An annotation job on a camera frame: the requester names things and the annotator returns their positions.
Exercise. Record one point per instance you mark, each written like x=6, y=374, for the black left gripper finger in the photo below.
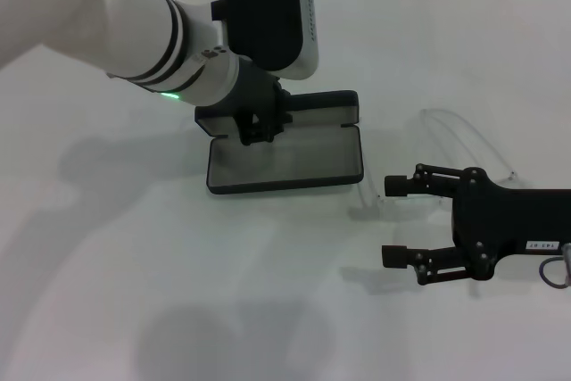
x=270, y=129
x=247, y=133

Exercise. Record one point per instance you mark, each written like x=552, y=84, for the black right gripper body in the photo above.
x=504, y=220

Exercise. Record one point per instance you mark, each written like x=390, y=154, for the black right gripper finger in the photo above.
x=399, y=185
x=410, y=257

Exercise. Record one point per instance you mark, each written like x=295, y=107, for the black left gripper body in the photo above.
x=259, y=91

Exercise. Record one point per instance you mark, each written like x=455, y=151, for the black glasses case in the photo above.
x=285, y=162

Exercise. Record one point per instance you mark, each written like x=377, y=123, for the clear white glasses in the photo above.
x=513, y=173

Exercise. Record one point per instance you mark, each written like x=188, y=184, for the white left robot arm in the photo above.
x=89, y=19

